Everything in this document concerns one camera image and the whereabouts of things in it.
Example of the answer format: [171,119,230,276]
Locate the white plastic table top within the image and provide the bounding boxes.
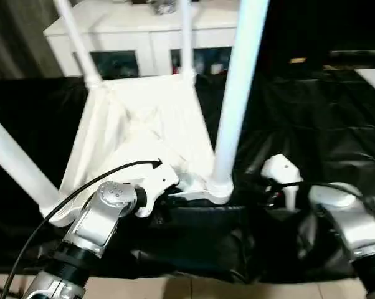
[42,73,235,227]

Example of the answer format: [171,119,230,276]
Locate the black mat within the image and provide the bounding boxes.
[0,67,375,285]

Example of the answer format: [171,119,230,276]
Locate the white long board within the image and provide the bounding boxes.
[354,69,375,94]

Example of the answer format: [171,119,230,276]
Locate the white low cabinet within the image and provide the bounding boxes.
[43,0,241,77]

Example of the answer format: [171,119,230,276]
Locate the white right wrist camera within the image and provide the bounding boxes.
[261,154,303,210]

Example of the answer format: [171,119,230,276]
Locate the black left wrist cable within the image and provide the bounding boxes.
[0,158,163,299]

